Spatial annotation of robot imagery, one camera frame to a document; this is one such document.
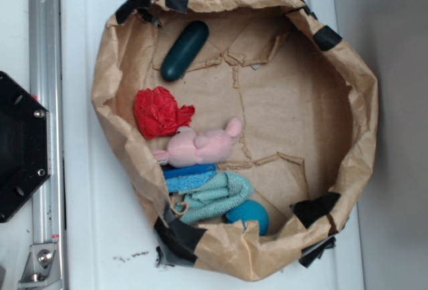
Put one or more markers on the pink plush pig toy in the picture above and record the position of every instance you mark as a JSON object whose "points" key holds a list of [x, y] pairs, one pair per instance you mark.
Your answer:
{"points": [[189, 148]]}

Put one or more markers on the red crumpled paper ball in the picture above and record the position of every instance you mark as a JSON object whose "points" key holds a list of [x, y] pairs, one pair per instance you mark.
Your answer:
{"points": [[158, 114]]}

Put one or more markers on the blue sponge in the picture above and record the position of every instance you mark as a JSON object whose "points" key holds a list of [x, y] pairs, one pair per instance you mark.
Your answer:
{"points": [[180, 179]]}

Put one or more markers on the light green knitted cloth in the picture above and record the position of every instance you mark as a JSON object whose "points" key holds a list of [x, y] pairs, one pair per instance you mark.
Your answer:
{"points": [[221, 193]]}

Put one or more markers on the teal ball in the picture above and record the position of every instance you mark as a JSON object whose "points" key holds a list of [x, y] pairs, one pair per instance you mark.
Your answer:
{"points": [[250, 210]]}

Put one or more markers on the brown paper bag bin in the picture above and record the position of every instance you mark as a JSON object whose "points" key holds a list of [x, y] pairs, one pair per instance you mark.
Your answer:
{"points": [[309, 107]]}

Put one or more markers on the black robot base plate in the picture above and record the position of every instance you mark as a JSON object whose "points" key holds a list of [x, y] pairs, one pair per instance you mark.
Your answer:
{"points": [[24, 146]]}

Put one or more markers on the aluminium extrusion rail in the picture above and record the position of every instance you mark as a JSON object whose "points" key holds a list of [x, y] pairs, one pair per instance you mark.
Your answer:
{"points": [[49, 223]]}

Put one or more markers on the metal corner bracket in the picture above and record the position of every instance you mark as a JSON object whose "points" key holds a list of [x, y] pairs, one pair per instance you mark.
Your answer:
{"points": [[42, 269]]}

